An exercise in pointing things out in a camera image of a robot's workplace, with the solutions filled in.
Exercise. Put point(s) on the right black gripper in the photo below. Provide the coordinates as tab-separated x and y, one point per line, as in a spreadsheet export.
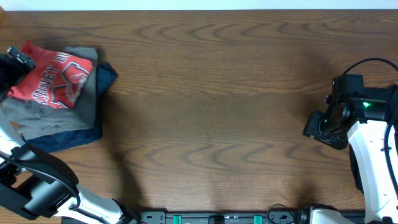
311	127

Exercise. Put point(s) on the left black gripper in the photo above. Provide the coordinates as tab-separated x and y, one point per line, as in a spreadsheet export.
6	64

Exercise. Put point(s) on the red orange t-shirt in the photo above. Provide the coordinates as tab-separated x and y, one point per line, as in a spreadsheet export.
57	79

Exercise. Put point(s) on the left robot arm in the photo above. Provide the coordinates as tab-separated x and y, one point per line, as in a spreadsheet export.
35	183

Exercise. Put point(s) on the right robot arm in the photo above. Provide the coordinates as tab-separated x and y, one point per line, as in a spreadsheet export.
365	121

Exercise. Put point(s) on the black garment with logo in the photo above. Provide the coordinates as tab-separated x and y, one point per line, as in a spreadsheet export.
355	170

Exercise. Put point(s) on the folded grey shorts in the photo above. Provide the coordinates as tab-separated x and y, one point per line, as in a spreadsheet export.
36	120

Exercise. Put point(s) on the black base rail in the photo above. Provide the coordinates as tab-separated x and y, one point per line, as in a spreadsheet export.
275	214

